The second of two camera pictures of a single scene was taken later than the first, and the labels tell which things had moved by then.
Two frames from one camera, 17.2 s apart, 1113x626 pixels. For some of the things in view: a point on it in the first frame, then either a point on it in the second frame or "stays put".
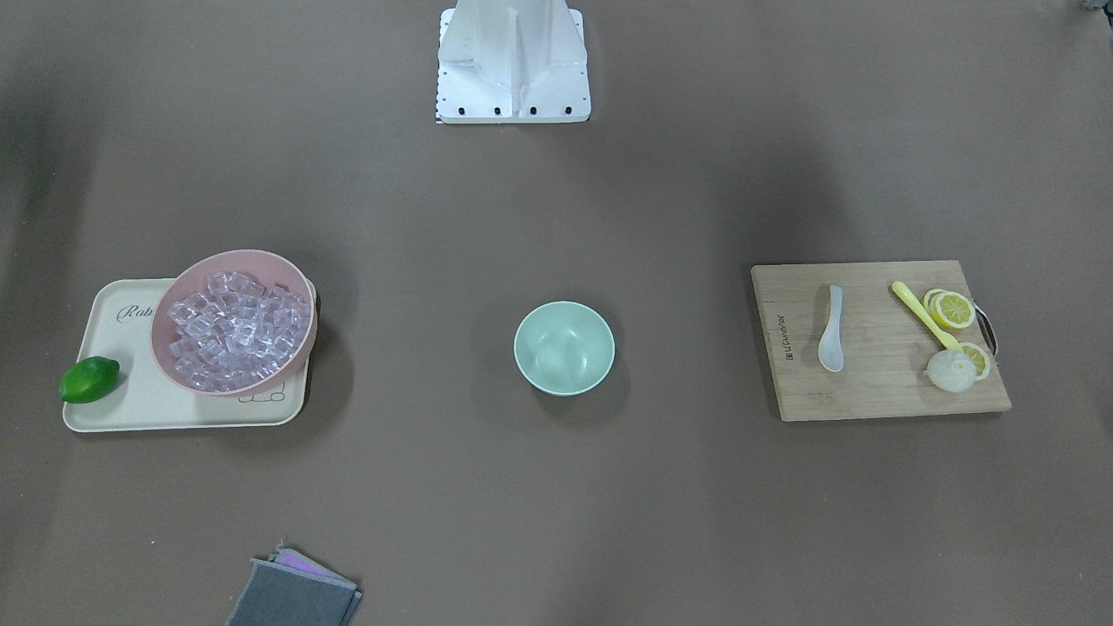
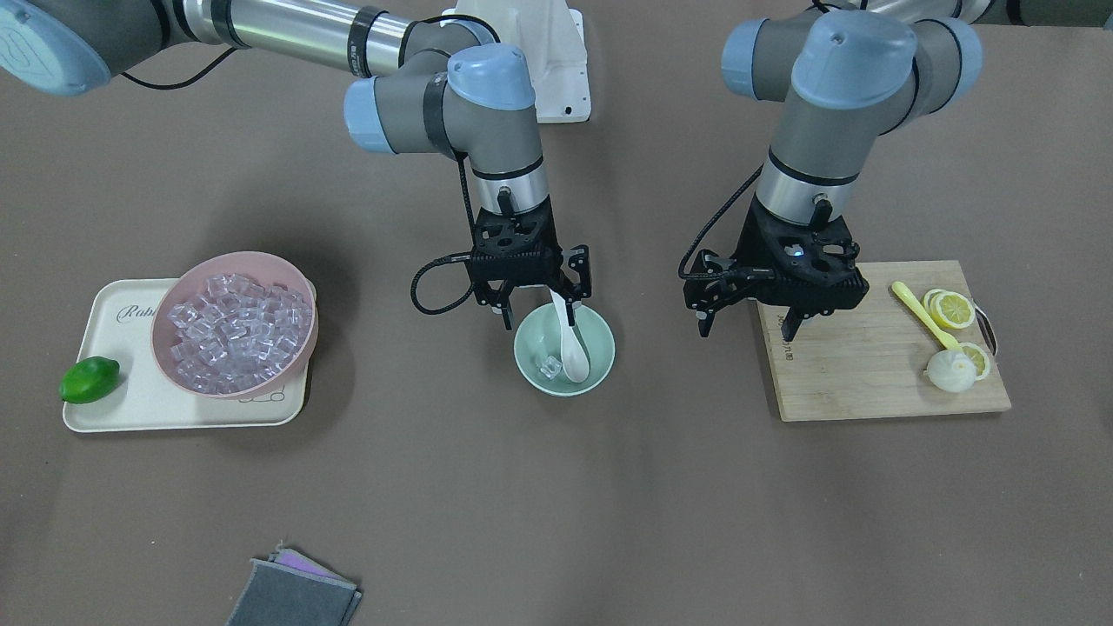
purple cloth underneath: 293,558 stays put
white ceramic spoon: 830,350 to 574,356
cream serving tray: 116,320 stays put
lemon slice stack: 950,309 stays put
